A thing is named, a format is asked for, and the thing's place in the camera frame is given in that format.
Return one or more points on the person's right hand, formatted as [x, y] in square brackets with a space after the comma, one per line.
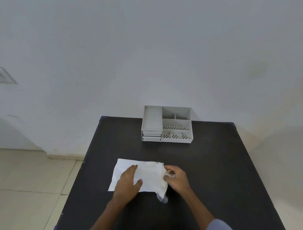
[179, 181]

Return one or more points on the person's left hand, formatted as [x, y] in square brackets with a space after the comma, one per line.
[126, 186]

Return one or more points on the person's right thumb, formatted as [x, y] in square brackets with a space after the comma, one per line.
[167, 178]

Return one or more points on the person's left thumb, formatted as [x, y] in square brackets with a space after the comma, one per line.
[138, 183]

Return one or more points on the white cloth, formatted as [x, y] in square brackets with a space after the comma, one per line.
[148, 176]

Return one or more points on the person's left forearm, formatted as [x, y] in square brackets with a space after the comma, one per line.
[109, 214]

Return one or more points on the person's right forearm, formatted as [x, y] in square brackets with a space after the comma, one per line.
[195, 205]

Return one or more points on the white plastic desk organizer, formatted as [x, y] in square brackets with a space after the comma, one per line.
[167, 124]

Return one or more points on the light blue sleeve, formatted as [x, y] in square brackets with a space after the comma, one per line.
[219, 225]

